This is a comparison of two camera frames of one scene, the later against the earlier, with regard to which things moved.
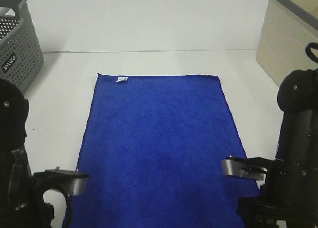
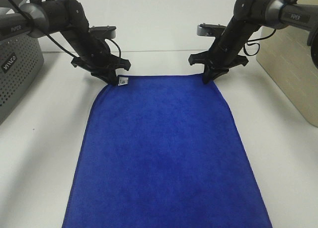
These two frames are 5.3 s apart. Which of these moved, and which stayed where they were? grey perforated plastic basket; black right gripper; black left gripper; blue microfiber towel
Moved: black left gripper; black right gripper
Stayed: grey perforated plastic basket; blue microfiber towel
